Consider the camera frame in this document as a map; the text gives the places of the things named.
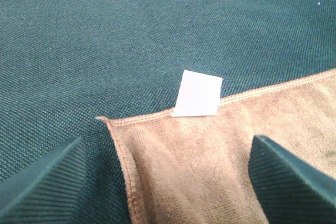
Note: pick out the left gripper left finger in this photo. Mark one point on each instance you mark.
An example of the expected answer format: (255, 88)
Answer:
(48, 190)

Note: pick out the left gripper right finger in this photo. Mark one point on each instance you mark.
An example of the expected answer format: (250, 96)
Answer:
(288, 189)

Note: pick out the brown terry towel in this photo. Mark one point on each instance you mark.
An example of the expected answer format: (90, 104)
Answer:
(194, 169)

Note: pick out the white towel label tag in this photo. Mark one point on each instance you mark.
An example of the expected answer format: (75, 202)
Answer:
(199, 95)

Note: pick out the black fabric table mat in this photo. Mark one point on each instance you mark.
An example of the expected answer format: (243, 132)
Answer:
(65, 62)

